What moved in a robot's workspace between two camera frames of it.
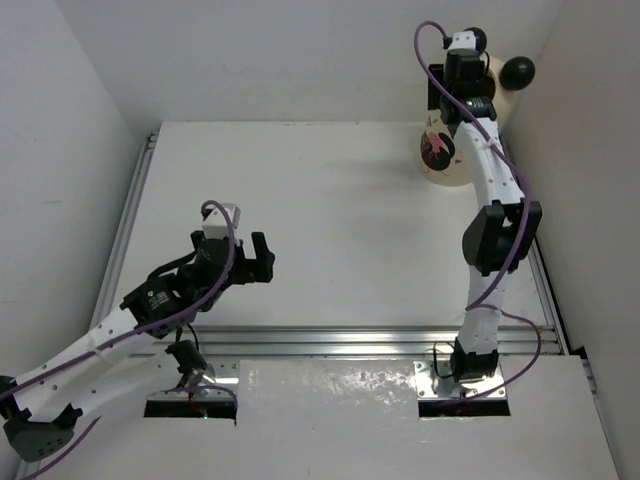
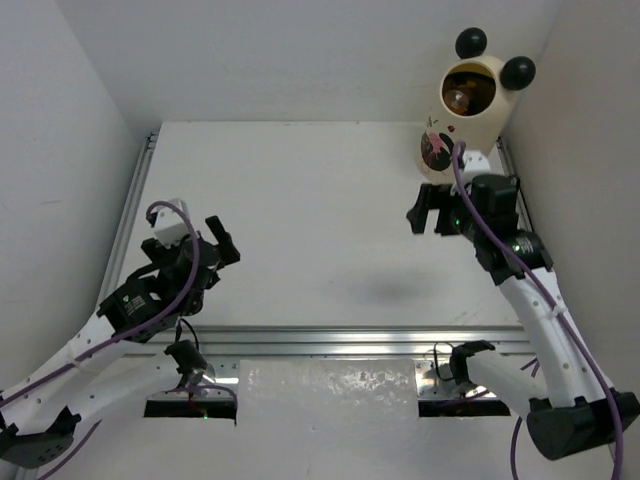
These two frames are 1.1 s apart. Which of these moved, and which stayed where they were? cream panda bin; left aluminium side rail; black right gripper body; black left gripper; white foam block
Moved: black left gripper; black right gripper body
Stayed: cream panda bin; left aluminium side rail; white foam block
